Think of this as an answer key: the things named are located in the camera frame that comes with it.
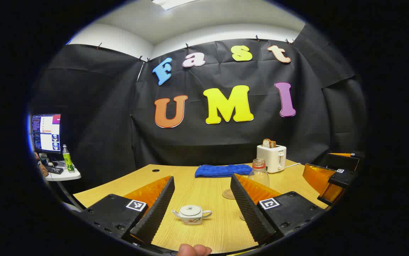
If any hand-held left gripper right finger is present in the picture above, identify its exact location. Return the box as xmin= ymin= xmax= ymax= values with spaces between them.
xmin=230 ymin=173 xmax=326 ymax=246

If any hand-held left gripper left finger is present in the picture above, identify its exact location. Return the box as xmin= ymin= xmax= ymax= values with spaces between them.
xmin=79 ymin=175 xmax=176 ymax=246

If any clear plastic water bottle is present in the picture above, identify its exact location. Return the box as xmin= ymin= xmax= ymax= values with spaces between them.
xmin=239 ymin=159 xmax=271 ymax=222

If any white floral teacup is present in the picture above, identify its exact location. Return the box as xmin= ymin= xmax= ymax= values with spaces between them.
xmin=171 ymin=205 xmax=213 ymax=225

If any green drink bottle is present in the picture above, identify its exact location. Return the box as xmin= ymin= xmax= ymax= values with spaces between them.
xmin=62 ymin=144 xmax=75 ymax=173

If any blue towel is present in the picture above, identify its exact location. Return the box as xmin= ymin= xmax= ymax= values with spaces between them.
xmin=195 ymin=164 xmax=253 ymax=178

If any white toaster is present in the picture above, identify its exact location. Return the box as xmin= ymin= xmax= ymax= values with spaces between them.
xmin=257 ymin=144 xmax=287 ymax=174

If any white side table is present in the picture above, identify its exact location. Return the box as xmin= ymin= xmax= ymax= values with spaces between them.
xmin=44 ymin=160 xmax=82 ymax=182

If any computer monitor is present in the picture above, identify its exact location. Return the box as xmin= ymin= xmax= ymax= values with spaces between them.
xmin=31 ymin=114 xmax=62 ymax=154

